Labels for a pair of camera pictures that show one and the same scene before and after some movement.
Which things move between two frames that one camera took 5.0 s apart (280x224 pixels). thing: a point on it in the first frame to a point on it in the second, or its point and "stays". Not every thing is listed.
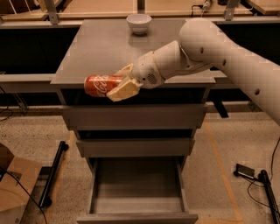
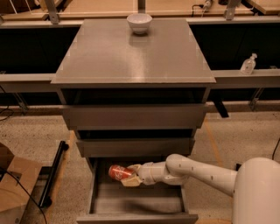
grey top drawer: x=135 y=116 stays
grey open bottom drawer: x=138 y=190 stays
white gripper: x=144 y=70 to x=145 y=173
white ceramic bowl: x=139 y=23 stays
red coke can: x=101 y=85 to x=118 y=172
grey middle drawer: x=136 y=148 stays
